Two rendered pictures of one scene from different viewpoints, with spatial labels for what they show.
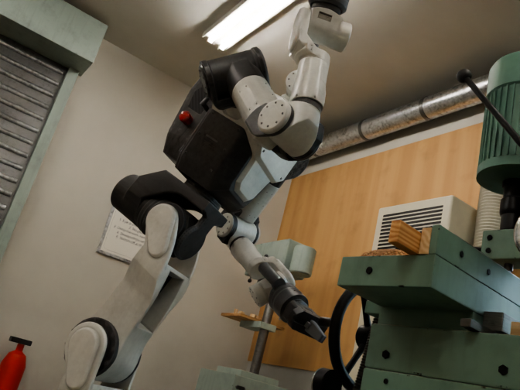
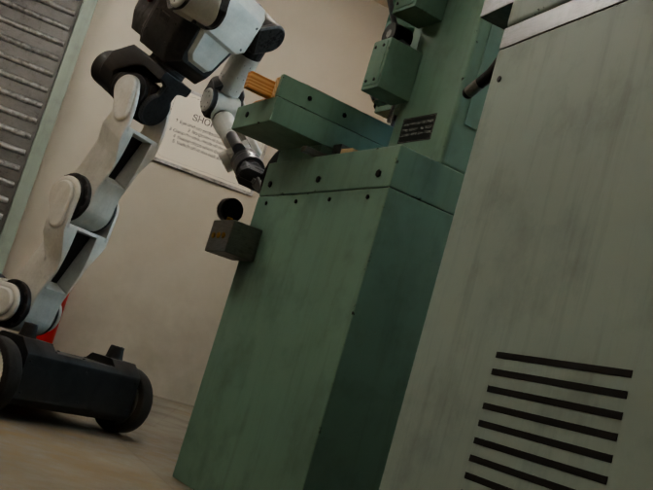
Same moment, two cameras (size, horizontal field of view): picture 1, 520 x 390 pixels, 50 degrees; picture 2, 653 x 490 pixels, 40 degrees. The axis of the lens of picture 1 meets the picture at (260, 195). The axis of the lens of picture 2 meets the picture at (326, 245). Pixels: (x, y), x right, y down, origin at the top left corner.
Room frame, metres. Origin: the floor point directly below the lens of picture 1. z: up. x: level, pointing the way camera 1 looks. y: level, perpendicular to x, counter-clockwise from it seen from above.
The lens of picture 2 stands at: (-1.01, -0.78, 0.30)
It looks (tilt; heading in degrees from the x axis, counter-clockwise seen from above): 9 degrees up; 8
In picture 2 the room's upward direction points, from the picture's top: 16 degrees clockwise
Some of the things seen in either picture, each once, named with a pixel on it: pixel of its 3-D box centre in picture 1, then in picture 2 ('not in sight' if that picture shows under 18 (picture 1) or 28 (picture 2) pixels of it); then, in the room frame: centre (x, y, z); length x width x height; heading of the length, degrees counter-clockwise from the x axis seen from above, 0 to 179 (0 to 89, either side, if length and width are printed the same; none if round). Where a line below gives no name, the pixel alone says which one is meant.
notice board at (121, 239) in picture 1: (148, 236); (213, 140); (3.92, 0.69, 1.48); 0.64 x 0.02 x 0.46; 120
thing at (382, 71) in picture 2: not in sight; (391, 71); (0.92, -0.55, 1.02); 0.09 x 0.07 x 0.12; 127
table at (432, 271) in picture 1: (446, 314); (344, 160); (1.22, -0.46, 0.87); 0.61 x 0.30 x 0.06; 127
